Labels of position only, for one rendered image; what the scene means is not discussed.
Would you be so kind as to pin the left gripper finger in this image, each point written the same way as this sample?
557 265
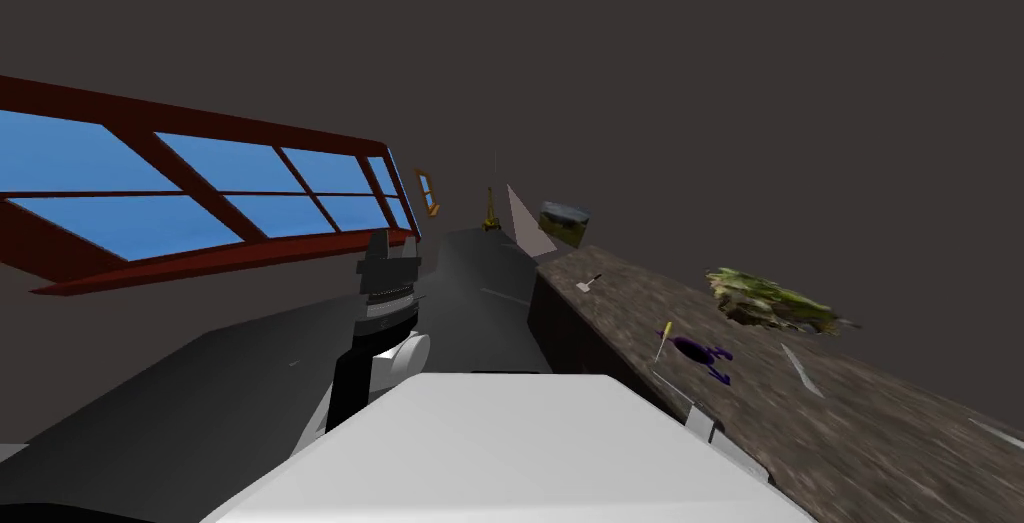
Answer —
410 248
378 244

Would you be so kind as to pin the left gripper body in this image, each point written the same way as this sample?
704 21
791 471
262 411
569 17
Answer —
390 275

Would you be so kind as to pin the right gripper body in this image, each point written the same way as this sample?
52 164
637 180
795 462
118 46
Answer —
704 423

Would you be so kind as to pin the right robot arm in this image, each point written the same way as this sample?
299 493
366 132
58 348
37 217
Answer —
740 457

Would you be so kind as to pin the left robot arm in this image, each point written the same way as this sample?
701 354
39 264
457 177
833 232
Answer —
350 379

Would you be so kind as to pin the small orange framed window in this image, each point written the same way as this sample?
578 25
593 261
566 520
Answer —
428 192

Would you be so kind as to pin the dark purple object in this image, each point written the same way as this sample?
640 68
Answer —
694 351

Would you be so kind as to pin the yellow floor lamp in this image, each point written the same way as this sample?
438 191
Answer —
491 215

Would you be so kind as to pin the silver knife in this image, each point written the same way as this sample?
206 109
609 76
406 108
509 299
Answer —
801 369

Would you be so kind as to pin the brown wooden table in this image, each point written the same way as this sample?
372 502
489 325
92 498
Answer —
848 443

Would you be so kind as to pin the landscape picture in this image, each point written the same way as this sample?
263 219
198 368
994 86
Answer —
564 224

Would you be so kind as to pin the small silver spatula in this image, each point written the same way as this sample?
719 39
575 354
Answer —
588 284

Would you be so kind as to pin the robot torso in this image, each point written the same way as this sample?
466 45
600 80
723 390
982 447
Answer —
512 459

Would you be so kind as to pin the red framed window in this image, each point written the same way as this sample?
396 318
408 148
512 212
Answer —
160 211

